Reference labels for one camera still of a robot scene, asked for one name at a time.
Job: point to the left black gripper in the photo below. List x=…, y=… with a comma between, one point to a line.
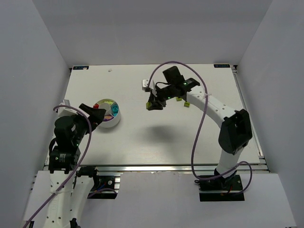
x=90, y=119

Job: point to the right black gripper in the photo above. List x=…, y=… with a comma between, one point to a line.
x=156, y=97

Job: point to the lime lego brick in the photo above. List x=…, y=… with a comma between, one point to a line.
x=148, y=105

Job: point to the red lego brick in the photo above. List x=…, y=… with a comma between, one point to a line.
x=96, y=105

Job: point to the purple butterfly lego piece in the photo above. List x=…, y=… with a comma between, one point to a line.
x=108, y=117

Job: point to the teal square lego brick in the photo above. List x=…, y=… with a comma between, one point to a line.
x=115, y=110

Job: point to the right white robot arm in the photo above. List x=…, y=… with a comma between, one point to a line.
x=235, y=126

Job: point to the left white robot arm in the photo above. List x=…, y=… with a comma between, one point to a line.
x=70, y=184

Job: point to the white divided round container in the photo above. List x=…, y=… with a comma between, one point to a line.
x=112, y=123

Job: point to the left blue corner label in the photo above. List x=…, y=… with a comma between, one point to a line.
x=80, y=67

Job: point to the blue corner label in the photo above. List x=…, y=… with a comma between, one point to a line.
x=221, y=65
x=80, y=67

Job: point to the right blue corner label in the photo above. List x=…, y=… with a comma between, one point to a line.
x=221, y=65

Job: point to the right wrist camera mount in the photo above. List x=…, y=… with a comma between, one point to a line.
x=149, y=86

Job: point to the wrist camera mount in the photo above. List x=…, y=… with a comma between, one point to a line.
x=149, y=86
x=65, y=111

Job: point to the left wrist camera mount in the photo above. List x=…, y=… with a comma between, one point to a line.
x=65, y=111

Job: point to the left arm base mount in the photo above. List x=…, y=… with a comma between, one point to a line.
x=103, y=185

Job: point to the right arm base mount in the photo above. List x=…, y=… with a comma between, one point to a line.
x=214, y=191

